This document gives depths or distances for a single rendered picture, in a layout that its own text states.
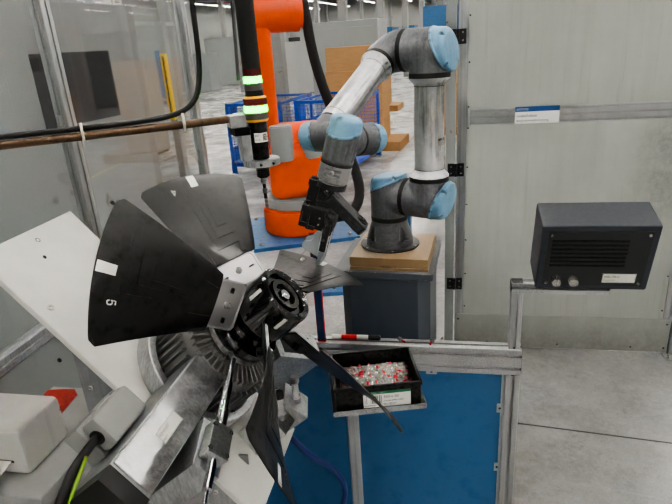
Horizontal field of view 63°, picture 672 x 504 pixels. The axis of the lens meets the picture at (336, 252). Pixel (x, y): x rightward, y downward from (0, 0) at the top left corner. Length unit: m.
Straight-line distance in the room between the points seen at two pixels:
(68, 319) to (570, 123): 2.37
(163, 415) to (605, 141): 2.44
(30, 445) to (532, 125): 2.38
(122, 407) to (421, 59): 1.12
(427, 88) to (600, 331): 2.04
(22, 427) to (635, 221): 1.40
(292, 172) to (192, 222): 3.75
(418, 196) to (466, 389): 0.57
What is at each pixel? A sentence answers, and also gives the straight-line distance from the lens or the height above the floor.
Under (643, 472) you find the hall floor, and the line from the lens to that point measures 2.63.
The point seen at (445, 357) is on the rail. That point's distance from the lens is 1.58.
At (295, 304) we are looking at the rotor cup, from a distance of 1.05.
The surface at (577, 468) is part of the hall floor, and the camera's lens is 2.57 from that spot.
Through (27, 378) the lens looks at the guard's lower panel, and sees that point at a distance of 1.65.
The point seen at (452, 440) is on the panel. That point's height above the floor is 0.53.
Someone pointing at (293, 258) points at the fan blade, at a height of 1.17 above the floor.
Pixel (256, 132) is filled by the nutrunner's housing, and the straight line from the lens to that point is 1.05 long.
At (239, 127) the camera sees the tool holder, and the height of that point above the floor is 1.53.
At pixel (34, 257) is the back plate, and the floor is 1.32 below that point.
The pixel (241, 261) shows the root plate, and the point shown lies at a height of 1.26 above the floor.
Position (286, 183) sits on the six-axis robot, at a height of 0.53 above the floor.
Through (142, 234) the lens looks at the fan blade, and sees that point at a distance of 0.91.
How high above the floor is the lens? 1.66
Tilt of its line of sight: 21 degrees down
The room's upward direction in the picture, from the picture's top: 4 degrees counter-clockwise
